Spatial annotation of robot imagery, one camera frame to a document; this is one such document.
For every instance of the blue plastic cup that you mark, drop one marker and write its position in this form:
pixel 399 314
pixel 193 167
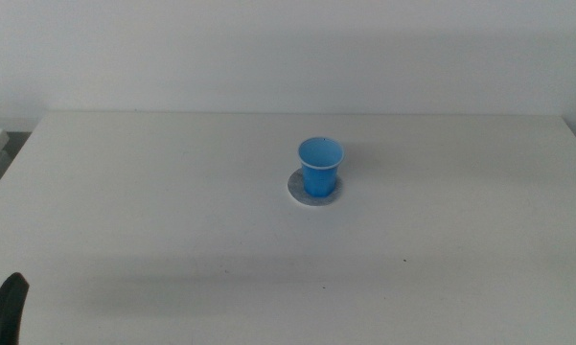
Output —
pixel 320 170

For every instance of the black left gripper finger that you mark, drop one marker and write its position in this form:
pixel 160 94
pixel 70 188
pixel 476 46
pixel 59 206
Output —
pixel 6 311

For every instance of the round grey cup mat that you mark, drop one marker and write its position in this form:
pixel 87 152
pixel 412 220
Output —
pixel 294 187

